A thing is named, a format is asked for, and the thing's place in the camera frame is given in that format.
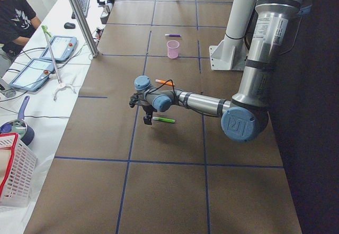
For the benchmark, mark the blue saucepan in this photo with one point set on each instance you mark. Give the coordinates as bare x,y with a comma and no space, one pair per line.
19,126

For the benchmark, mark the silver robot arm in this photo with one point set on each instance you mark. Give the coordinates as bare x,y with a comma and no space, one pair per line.
252,43

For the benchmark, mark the pink mesh pen holder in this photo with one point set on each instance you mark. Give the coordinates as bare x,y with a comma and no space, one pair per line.
173,49

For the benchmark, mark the orange highlighter pen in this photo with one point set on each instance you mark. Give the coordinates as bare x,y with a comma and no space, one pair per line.
165,82

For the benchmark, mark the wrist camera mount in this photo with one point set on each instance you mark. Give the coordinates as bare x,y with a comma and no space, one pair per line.
134,100

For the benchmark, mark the aluminium frame post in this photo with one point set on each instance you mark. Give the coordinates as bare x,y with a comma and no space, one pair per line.
79,15

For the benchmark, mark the purple highlighter pen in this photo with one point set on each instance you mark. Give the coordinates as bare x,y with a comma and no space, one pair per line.
173,35

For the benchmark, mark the far teach pendant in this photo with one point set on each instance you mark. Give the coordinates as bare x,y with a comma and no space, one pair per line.
62,47

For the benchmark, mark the white plastic basket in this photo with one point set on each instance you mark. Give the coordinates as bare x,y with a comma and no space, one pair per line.
17,167

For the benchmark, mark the reacher grabber tool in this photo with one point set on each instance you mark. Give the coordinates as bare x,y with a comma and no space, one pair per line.
48,55

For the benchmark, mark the black keyboard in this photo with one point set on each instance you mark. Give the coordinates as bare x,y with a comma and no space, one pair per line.
84,4

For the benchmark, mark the seated person black shirt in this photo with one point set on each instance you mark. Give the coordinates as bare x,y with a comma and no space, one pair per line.
18,24

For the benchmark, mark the near teach pendant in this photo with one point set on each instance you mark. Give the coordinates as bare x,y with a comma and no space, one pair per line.
33,75

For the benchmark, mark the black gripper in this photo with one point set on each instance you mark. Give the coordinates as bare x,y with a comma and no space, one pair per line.
149,110

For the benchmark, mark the black computer mouse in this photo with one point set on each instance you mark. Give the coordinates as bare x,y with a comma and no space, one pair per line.
69,25

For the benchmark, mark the green highlighter pen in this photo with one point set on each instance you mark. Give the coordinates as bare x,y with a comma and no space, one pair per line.
163,119

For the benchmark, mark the teach pendant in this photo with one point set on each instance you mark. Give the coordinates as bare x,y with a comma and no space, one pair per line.
62,47
33,75

